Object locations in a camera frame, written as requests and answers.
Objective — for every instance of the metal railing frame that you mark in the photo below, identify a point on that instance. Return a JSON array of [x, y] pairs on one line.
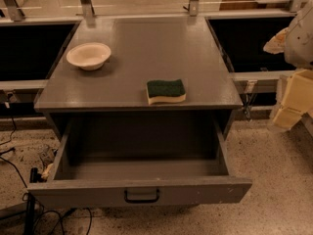
[[26, 12]]

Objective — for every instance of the black top drawer handle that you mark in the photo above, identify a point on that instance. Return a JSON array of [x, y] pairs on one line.
[[141, 196]]

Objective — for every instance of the grey top drawer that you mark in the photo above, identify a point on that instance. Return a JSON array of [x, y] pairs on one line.
[[123, 161]]

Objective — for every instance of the white bowl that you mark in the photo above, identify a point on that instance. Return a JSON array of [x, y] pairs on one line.
[[89, 56]]

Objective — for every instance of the green yellow sponge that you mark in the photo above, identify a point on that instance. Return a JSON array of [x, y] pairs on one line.
[[165, 91]]

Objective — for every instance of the wire basket with items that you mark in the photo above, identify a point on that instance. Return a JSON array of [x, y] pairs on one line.
[[47, 156]]

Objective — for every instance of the grey drawer cabinet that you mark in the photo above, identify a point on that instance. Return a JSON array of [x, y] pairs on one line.
[[143, 49]]

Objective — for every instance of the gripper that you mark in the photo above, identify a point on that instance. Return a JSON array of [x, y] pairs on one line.
[[300, 41]]

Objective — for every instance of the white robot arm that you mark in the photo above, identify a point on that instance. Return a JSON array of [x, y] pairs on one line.
[[296, 43]]

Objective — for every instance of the black floor stand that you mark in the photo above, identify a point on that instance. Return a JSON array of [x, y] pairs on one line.
[[30, 205]]

